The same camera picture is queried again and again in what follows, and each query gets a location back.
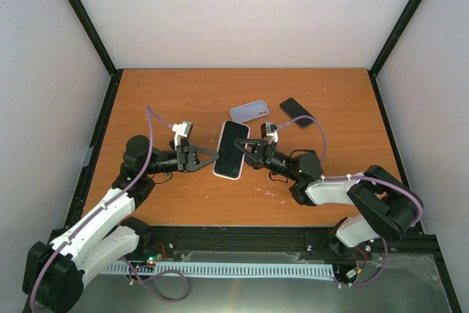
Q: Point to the dark purple phone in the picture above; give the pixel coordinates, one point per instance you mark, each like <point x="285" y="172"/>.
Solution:
<point x="296" y="112"/>

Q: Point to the white-edged black phone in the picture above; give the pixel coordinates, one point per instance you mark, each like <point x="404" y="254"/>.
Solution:
<point x="230" y="158"/>

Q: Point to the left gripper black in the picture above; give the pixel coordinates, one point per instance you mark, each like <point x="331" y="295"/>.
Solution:
<point x="187" y="160"/>

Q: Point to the black aluminium frame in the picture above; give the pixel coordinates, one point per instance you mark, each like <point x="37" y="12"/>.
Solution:
<point x="87" y="171"/>

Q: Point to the lavender phone case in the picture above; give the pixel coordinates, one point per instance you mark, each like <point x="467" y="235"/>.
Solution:
<point x="249" y="111"/>

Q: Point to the light blue cable duct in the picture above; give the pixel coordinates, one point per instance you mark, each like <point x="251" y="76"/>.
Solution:
<point x="219" y="270"/>

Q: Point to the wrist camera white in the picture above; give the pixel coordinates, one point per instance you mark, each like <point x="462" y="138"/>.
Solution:
<point x="182" y="134"/>
<point x="269" y="132"/>

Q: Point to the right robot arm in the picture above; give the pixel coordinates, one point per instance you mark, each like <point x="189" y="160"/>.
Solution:
<point x="386" y="207"/>

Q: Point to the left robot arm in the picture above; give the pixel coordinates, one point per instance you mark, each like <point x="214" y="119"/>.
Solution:
<point x="57" y="272"/>

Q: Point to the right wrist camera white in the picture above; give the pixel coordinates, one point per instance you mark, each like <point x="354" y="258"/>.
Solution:
<point x="269" y="132"/>

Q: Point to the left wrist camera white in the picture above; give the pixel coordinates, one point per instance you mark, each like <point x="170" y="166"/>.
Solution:
<point x="182" y="134"/>

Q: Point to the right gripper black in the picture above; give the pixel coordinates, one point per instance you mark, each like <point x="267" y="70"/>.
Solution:
<point x="261" y="152"/>

